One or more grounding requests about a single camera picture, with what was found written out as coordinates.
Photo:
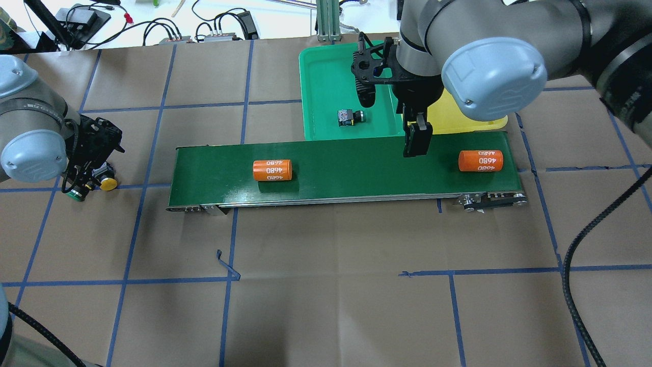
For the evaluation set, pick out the black power adapter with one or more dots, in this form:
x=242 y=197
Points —
x=250 y=30

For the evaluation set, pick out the aluminium frame post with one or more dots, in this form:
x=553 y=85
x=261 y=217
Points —
x=328 y=21

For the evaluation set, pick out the green conveyor belt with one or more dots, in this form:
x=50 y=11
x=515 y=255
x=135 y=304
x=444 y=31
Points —
x=216 y=178

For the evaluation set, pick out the orange 4680 cylinder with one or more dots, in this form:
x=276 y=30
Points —
x=272 y=170
x=480 y=160

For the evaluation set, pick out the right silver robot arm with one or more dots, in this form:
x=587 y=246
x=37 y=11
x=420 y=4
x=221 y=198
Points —
x=495 y=59

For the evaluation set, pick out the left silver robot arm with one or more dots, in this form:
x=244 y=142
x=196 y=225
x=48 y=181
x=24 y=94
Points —
x=43 y=137

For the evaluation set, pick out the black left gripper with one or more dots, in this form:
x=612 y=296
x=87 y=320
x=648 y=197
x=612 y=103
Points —
x=87 y=144

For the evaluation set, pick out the green push button switch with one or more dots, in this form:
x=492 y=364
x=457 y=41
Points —
x=349 y=117

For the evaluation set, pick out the yellow push button switch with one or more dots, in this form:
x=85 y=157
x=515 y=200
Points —
x=105 y=177

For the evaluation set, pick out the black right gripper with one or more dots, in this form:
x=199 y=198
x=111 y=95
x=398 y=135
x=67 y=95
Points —
x=418 y=93

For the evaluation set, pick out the yellow plastic tray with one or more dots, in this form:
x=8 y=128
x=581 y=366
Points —
x=446 y=118

